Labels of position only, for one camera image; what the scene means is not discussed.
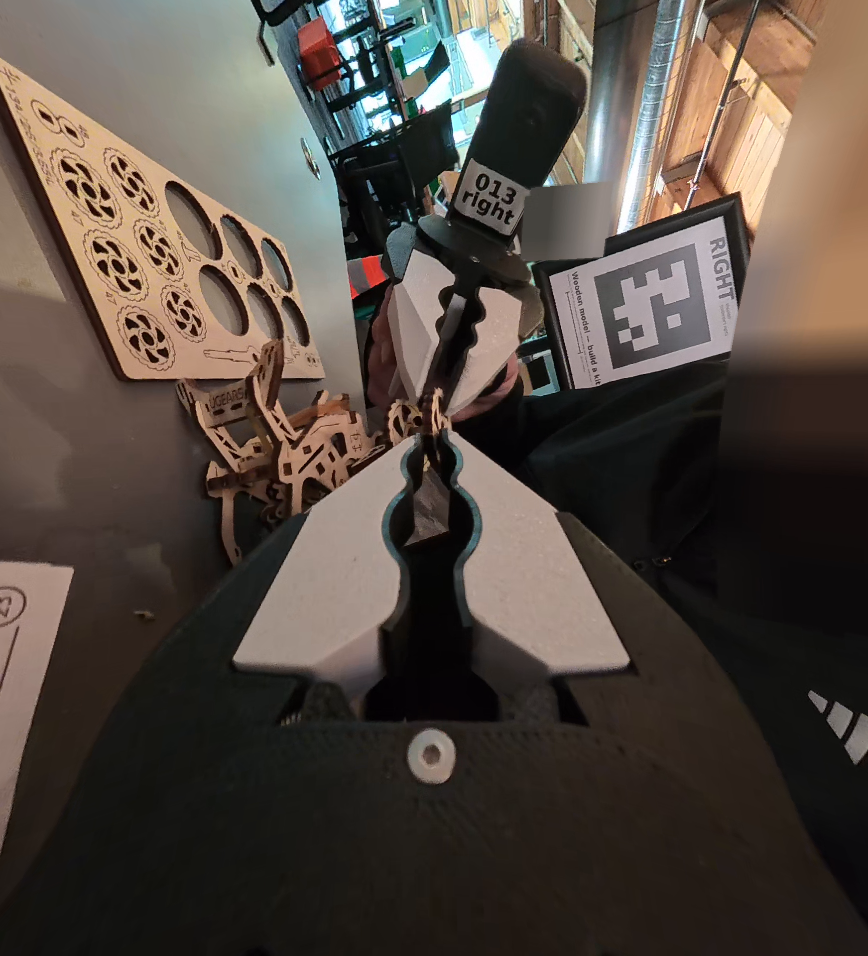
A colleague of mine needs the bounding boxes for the red panel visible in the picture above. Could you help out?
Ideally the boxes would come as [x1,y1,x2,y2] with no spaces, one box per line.
[295,15,343,92]

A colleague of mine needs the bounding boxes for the black office chair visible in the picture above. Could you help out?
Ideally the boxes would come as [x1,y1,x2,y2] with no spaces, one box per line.
[328,99,459,243]

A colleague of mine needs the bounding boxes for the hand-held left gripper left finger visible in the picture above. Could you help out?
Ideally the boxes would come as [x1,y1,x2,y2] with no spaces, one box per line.
[234,437,423,719]

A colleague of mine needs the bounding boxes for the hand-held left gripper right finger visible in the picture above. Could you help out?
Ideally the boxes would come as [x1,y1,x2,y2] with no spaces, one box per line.
[437,433,630,707]

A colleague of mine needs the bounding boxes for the wooden parts sheet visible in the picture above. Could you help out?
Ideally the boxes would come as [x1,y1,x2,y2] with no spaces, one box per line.
[0,52,326,382]

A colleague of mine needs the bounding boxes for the black framed paper sign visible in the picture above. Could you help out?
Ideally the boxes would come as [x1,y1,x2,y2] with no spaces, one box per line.
[534,193,750,393]

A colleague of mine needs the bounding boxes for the person's right hand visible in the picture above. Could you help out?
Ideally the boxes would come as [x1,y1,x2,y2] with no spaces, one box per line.
[363,287,406,409]

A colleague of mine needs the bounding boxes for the wooden buggy model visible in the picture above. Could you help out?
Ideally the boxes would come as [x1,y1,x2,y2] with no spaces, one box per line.
[176,340,451,566]

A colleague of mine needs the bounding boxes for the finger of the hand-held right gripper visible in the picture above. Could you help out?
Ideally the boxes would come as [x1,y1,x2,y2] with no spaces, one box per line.
[440,286,529,417]
[389,248,455,409]

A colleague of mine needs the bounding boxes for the orange traffic cone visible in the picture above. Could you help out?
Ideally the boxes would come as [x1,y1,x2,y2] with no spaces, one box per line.
[348,254,387,301]

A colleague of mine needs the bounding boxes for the grey metal pipe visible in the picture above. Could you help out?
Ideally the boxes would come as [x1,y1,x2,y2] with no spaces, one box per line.
[585,0,659,184]

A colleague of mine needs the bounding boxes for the paper instruction booklet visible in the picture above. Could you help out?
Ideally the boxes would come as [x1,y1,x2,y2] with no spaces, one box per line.
[0,560,75,920]

